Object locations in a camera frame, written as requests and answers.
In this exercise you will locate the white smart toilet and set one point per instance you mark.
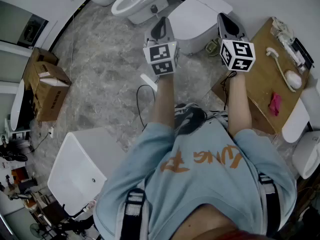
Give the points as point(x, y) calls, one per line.
point(197, 46)

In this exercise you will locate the dark wall panel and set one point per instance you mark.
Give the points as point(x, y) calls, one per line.
point(32, 30)

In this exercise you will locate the white oval object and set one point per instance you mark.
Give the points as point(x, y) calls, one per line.
point(293, 80)

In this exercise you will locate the small cardboard box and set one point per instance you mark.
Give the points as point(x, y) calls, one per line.
point(41, 56)

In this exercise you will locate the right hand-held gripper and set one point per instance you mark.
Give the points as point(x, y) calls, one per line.
point(237, 56)

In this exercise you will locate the small metal valve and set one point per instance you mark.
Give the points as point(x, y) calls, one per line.
point(153, 8)

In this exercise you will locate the white toilet with seat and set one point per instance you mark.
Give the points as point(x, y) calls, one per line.
point(135, 1)

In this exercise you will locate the large printed cardboard box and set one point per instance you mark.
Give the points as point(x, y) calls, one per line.
point(265, 84)

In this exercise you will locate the white detached seat cover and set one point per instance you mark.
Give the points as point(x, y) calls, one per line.
point(296, 124)

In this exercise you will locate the pink cloth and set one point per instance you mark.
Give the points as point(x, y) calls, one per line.
point(275, 104)

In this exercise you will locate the black floor fan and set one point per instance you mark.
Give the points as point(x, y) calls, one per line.
point(37, 230)

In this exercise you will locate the white rectangular basin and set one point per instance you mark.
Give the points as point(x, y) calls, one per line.
point(75, 169)

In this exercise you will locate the person's right forearm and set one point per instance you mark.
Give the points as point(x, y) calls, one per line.
point(238, 104)

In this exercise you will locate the black flat item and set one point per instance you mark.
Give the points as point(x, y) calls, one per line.
point(303, 51)

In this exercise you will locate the white oval basin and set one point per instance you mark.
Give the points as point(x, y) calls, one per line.
point(17, 106)

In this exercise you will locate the white power strip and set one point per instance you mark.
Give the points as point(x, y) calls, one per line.
point(51, 132)

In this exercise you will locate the person's left forearm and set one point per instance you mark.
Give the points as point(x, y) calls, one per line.
point(162, 101)

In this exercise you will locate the clear bag of parts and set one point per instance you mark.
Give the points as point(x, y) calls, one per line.
point(282, 32)

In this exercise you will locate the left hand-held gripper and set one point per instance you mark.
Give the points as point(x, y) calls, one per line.
point(162, 56)

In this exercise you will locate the open cardboard box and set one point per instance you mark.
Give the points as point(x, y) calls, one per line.
point(50, 94)

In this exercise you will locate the light blue shirt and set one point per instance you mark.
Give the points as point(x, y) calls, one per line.
point(200, 184)

